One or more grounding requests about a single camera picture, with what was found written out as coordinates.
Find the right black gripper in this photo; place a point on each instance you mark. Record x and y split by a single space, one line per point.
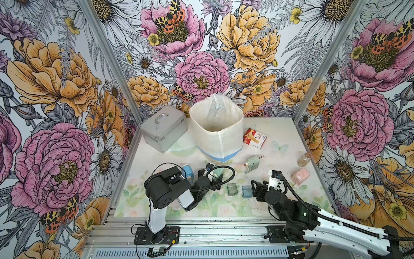
259 191

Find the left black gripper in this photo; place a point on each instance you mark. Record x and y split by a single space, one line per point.
210 181

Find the blue pencil sharpener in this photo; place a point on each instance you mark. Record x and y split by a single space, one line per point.
188 172

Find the translucent green shavings tray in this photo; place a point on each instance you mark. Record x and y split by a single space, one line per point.
232 189

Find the translucent blue shavings tray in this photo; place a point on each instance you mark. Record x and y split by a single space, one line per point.
247 192

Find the grey-green pencil sharpener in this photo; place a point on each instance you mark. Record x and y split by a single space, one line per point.
252 163

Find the teal square pencil sharpener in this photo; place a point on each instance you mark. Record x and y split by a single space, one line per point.
218 172

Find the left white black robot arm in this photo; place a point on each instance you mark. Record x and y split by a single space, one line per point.
171 184

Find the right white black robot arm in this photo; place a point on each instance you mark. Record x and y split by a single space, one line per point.
366 242

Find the pink pencil sharpener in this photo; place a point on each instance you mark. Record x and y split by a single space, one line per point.
300 176

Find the small glass jar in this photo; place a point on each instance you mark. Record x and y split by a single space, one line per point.
304 160

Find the white lined trash bin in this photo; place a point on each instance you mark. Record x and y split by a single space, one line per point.
218 127

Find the red white bandage box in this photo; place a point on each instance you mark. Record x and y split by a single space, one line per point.
254 138

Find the silver aluminium case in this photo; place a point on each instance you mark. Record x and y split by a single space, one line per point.
164 128

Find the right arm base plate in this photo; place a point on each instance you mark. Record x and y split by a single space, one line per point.
284 234

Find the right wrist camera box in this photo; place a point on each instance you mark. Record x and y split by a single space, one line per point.
274 180

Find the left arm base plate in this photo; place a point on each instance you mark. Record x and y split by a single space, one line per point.
167 236

